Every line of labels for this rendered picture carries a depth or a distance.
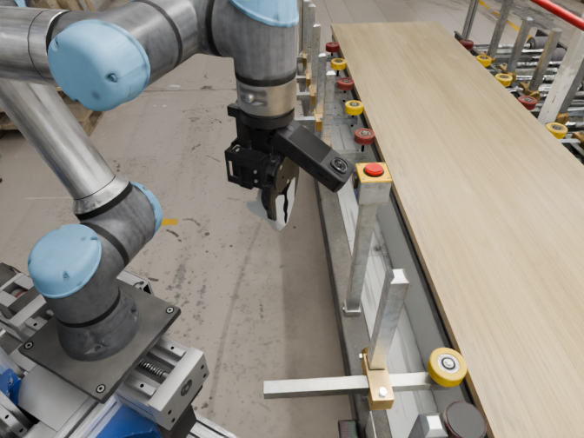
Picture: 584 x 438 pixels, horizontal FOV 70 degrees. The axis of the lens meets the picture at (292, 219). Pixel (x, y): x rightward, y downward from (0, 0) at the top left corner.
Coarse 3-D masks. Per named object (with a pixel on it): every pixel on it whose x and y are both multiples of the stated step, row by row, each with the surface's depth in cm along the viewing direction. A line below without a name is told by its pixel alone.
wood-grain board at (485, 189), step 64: (384, 64) 221; (448, 64) 221; (384, 128) 172; (448, 128) 172; (512, 128) 172; (448, 192) 140; (512, 192) 140; (576, 192) 140; (448, 256) 118; (512, 256) 118; (576, 256) 118; (448, 320) 102; (512, 320) 102; (576, 320) 102; (512, 384) 90; (576, 384) 90
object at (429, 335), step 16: (352, 96) 216; (352, 128) 219; (368, 128) 182; (368, 160) 185; (384, 208) 162; (384, 224) 162; (400, 224) 142; (400, 240) 143; (400, 256) 144; (416, 256) 128; (416, 272) 127; (416, 288) 128; (416, 304) 128; (432, 304) 116; (416, 320) 129; (432, 320) 116; (416, 336) 130; (432, 336) 116; (448, 336) 105; (432, 352) 117; (464, 384) 97; (448, 400) 107; (464, 400) 98
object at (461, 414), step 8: (448, 408) 64; (456, 408) 64; (464, 408) 64; (472, 408) 64; (448, 416) 63; (456, 416) 63; (464, 416) 63; (472, 416) 63; (480, 416) 63; (448, 424) 62; (456, 424) 62; (464, 424) 62; (472, 424) 62; (480, 424) 62; (456, 432) 61; (464, 432) 61; (472, 432) 61; (480, 432) 61
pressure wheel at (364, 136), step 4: (364, 128) 170; (356, 132) 168; (360, 132) 168; (364, 132) 167; (368, 132) 168; (372, 132) 168; (356, 136) 166; (360, 136) 165; (364, 136) 165; (368, 136) 165; (372, 136) 166; (356, 140) 167; (360, 140) 166; (364, 140) 165; (368, 140) 166; (372, 140) 167; (364, 144) 167; (368, 144) 167
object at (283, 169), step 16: (240, 112) 53; (240, 128) 56; (256, 128) 52; (272, 128) 52; (240, 144) 58; (256, 144) 57; (240, 160) 57; (256, 160) 56; (272, 160) 56; (288, 160) 58; (240, 176) 59; (256, 176) 58; (288, 176) 60
